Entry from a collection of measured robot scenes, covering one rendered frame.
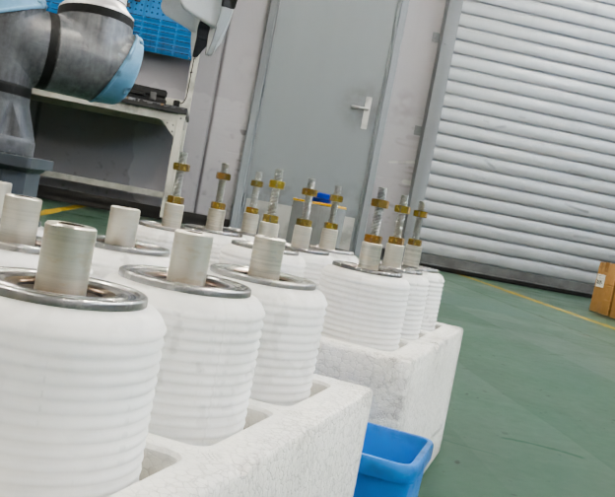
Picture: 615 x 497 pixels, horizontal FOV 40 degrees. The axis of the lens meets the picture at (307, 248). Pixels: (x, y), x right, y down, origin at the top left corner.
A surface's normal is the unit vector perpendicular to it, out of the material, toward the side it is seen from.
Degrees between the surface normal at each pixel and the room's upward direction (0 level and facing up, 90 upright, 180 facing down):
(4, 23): 90
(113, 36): 83
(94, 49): 80
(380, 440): 88
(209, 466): 0
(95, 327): 57
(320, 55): 90
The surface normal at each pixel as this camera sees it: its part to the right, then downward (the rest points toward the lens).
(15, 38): 0.51, 0.15
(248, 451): 0.18, -0.98
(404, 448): -0.29, -0.04
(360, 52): 0.12, 0.07
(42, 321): 0.27, -0.45
